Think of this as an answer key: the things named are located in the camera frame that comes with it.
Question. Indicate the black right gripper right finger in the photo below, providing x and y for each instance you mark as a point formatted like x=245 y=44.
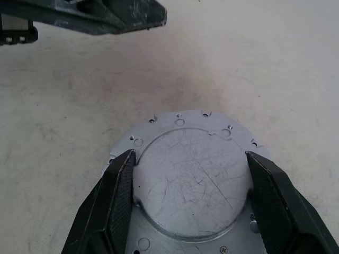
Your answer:
x=286 y=217

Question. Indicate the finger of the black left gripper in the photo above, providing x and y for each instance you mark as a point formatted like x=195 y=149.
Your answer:
x=106 y=18

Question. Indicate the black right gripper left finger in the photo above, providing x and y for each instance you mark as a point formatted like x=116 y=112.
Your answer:
x=106 y=211

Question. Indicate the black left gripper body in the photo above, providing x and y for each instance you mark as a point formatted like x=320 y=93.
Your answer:
x=16 y=37

